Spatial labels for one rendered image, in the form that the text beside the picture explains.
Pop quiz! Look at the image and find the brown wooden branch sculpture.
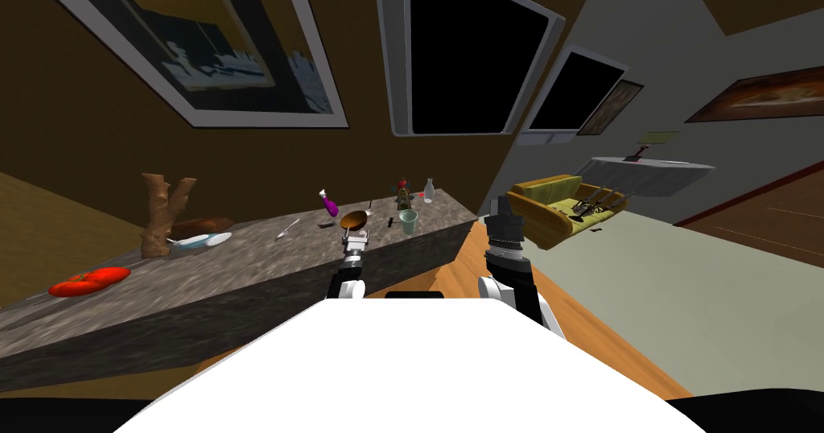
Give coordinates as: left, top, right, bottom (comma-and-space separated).
141, 172, 198, 260

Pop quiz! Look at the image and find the brown bowl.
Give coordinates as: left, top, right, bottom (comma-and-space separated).
338, 209, 370, 232

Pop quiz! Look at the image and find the small dark-framed wall picture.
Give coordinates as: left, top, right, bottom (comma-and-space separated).
576, 79, 645, 138

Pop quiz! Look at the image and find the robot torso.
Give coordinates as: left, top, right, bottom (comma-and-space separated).
112, 290, 709, 433

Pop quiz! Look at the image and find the small dark window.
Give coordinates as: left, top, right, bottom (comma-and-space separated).
517, 44, 630, 147

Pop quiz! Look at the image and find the brown bread loaf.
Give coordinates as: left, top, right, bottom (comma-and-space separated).
170, 216, 233, 239

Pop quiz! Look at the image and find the white and blue dish brush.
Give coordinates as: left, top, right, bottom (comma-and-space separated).
167, 231, 233, 250

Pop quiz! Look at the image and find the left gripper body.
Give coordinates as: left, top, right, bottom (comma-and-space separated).
342, 229, 372, 258

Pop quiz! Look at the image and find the brown and red figurine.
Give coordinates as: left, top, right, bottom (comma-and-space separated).
393, 177, 414, 212

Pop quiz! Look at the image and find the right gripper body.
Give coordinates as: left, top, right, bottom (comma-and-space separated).
484, 196, 526, 249

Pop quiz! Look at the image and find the red tomato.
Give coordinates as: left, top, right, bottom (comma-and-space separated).
48, 266, 133, 299

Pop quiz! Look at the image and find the large white-framed wall picture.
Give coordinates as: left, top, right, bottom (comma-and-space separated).
24, 0, 350, 130

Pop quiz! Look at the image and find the purple spray bottle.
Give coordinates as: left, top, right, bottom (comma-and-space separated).
317, 188, 341, 219

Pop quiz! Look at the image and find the grey round table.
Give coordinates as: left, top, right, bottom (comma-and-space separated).
572, 131, 717, 200

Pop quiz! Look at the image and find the wide brown wall picture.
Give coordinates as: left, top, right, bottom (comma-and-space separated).
684, 65, 824, 125

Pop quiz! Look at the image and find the large dark window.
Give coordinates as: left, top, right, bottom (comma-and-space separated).
373, 0, 567, 138

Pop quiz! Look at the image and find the yellow sofa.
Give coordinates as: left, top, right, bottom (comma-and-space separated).
505, 174, 630, 251

